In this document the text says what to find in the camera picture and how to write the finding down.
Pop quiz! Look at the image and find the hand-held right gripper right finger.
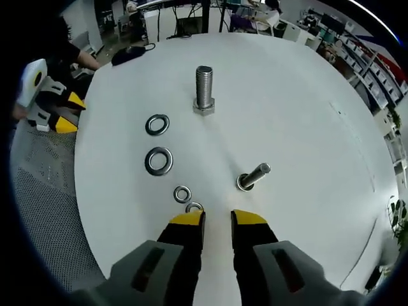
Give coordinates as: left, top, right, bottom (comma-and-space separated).
230, 208, 366, 306

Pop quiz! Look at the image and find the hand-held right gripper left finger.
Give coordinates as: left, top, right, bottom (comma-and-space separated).
71, 209, 207, 306

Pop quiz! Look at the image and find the large steel washer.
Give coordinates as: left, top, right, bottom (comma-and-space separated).
145, 113, 171, 137
144, 146, 174, 176

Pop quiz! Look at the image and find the small steel washer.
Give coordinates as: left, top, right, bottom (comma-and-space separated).
173, 185, 192, 203
185, 201, 205, 214
236, 173, 256, 193

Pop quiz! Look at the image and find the thin steel threaded stud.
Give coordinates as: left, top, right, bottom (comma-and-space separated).
236, 162, 272, 193

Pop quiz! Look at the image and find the thick steel threaded stud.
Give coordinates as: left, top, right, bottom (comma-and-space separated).
192, 65, 216, 117

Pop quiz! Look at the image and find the person's black shirt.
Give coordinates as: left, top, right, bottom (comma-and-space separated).
41, 12, 84, 80

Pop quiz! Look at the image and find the grey mesh office chair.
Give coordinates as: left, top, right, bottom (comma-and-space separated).
9, 120, 106, 288

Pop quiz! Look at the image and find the black computer mouse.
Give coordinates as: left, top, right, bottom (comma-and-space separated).
111, 44, 156, 67

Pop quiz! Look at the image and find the small black object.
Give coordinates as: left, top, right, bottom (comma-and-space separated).
364, 263, 383, 291

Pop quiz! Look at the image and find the green potted plant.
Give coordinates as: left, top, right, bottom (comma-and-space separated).
387, 197, 408, 256

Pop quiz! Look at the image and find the small green plant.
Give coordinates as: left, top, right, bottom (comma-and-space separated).
387, 110, 403, 131

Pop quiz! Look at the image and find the shelf of white storage bins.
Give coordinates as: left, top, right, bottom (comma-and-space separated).
337, 31, 408, 106

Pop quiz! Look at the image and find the black monitor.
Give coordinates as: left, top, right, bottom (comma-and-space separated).
320, 12, 346, 35

